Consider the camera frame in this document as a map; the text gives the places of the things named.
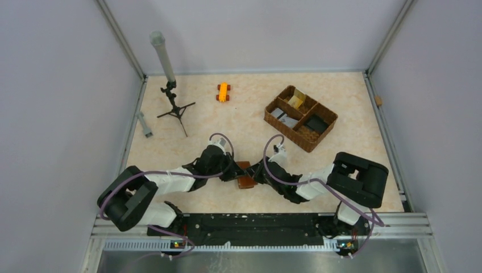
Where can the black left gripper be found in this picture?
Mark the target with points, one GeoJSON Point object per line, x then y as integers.
{"type": "Point", "coordinates": [234, 171]}

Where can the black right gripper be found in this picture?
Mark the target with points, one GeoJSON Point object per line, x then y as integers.
{"type": "Point", "coordinates": [256, 172]}

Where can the brown leather card holder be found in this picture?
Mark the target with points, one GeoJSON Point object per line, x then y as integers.
{"type": "Point", "coordinates": [245, 182]}

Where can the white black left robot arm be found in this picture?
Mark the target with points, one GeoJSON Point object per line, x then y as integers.
{"type": "Point", "coordinates": [127, 201]}

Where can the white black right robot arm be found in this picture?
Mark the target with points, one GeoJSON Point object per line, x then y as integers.
{"type": "Point", "coordinates": [358, 183]}

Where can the black card in basket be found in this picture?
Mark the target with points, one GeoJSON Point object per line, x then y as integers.
{"type": "Point", "coordinates": [316, 124]}

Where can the woven wicker divided basket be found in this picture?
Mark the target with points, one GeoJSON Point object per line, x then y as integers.
{"type": "Point", "coordinates": [299, 135]}

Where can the orange toy car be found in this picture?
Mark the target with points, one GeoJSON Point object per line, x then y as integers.
{"type": "Point", "coordinates": [223, 89]}

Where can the small wooden block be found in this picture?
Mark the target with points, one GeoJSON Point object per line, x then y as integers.
{"type": "Point", "coordinates": [378, 101]}

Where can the black tripod with grey tube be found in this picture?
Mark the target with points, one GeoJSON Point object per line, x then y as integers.
{"type": "Point", "coordinates": [157, 40]}

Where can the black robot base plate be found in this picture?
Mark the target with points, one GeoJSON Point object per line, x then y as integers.
{"type": "Point", "coordinates": [267, 229]}

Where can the grey metal bracket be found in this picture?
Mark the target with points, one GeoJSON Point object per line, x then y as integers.
{"type": "Point", "coordinates": [147, 132]}

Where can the aluminium frame rail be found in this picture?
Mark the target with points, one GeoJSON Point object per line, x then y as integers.
{"type": "Point", "coordinates": [410, 223]}

